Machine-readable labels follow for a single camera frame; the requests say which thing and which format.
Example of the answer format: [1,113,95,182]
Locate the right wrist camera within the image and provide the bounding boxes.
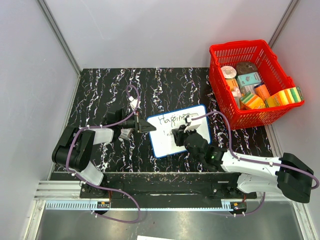
[184,113,202,132]

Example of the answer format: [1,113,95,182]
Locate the brown round item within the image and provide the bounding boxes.
[235,61,258,75]

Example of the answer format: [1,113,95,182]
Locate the orange pink package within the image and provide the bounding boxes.
[225,78,239,92]

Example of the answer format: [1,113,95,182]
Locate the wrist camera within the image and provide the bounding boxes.
[128,96,140,111]
[184,113,202,132]

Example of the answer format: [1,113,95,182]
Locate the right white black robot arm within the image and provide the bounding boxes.
[171,125,314,204]

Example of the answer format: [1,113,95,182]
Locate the white slotted cable duct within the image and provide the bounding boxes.
[44,198,247,211]

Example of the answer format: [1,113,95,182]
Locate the blue framed whiteboard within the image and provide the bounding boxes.
[147,104,212,159]

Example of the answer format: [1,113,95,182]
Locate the teal box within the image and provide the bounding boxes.
[236,72,261,88]

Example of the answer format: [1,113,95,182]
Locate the aluminium rail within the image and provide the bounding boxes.
[34,180,81,200]

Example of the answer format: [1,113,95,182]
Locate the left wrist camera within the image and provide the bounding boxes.
[128,96,140,111]

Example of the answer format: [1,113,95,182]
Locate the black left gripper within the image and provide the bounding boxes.
[118,111,156,134]

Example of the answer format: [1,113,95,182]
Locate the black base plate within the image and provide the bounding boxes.
[79,171,258,201]

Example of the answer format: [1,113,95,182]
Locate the white grey box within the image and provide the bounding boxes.
[240,84,258,95]

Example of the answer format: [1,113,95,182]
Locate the yellow orange sponge pack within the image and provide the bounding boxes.
[264,86,304,108]

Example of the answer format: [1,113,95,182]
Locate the green yellow sponge box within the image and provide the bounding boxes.
[240,92,266,110]

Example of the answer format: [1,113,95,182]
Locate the white tape roll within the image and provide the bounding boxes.
[220,65,237,79]

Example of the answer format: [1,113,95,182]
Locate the orange cylinder package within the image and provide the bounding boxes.
[254,83,271,101]

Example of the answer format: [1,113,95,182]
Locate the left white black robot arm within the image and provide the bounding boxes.
[51,109,157,198]

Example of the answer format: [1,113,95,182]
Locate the red plastic basket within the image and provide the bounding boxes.
[209,40,305,130]

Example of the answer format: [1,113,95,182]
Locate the white paper sheet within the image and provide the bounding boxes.
[137,235,172,240]

